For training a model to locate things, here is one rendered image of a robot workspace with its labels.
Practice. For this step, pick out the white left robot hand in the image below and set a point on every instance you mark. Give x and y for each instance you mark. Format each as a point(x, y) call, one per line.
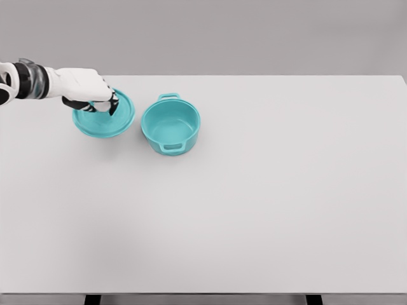
point(84, 84)

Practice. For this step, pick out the teal pot lid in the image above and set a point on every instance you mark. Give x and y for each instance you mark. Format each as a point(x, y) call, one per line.
point(101, 125)

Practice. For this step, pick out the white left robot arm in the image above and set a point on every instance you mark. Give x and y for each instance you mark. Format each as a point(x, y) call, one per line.
point(30, 82)

